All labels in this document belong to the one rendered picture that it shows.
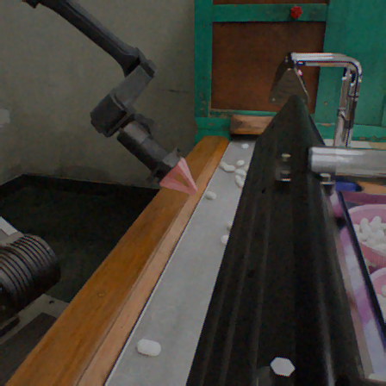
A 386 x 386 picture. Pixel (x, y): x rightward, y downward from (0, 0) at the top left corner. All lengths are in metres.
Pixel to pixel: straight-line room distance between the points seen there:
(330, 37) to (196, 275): 1.10
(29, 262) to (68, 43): 2.22
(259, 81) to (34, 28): 1.86
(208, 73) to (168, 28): 0.98
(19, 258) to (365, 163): 0.68
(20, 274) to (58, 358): 0.24
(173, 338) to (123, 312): 0.09
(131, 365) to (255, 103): 1.23
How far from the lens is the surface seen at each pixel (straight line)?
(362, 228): 1.01
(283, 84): 0.79
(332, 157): 0.20
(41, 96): 3.05
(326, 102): 1.59
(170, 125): 2.61
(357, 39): 1.60
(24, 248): 0.80
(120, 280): 0.70
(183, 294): 0.70
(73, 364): 0.58
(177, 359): 0.59
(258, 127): 1.56
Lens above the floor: 1.18
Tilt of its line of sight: 24 degrees down
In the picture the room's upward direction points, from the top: straight up
